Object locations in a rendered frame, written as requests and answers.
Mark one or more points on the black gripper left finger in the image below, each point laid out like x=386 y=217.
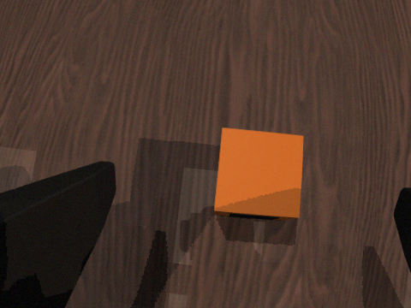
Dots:
x=48 y=230

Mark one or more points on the orange block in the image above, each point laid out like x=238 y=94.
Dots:
x=259 y=175

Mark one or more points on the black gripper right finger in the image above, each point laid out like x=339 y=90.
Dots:
x=402 y=216

